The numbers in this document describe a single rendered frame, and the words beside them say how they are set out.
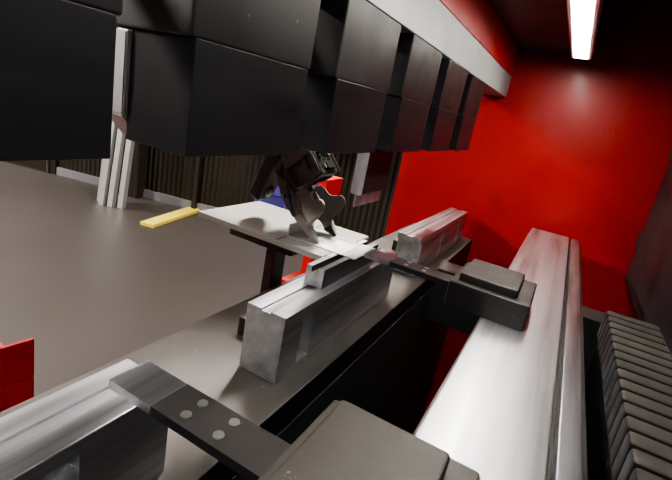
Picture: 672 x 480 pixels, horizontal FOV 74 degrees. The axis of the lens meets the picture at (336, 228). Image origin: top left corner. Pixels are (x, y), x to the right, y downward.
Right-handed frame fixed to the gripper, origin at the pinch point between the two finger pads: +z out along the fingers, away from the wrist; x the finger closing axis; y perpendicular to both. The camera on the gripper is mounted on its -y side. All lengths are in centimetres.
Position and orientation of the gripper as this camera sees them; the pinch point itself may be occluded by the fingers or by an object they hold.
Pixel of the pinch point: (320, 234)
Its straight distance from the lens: 78.2
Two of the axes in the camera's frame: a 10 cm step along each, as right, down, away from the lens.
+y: 7.7, -4.0, -4.9
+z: 4.2, 9.0, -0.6
